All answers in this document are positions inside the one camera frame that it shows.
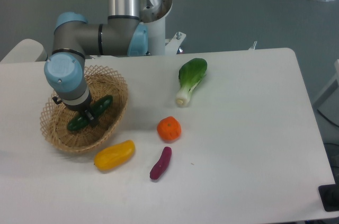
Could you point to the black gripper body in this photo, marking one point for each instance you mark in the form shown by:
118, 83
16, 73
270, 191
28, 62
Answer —
80, 104

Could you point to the green cucumber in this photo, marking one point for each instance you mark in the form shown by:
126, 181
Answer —
79, 122

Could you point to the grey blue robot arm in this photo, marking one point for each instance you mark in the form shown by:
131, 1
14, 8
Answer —
64, 69

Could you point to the woven wicker basket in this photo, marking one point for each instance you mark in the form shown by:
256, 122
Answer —
54, 118

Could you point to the yellow mango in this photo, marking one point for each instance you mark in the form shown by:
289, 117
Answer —
114, 156

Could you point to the white chair back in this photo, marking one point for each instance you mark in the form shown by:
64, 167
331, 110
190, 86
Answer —
27, 50

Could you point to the orange tangerine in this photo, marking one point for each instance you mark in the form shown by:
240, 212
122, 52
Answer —
169, 129

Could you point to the purple sweet potato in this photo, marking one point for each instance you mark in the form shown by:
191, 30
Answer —
162, 164

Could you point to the green bok choy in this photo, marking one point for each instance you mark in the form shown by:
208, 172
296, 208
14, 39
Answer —
190, 75

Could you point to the white furniture at right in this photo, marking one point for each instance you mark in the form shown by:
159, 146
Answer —
327, 90

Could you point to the black device at table edge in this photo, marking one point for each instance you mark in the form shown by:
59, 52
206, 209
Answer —
329, 197

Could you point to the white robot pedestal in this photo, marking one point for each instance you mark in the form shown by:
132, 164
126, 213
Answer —
159, 30

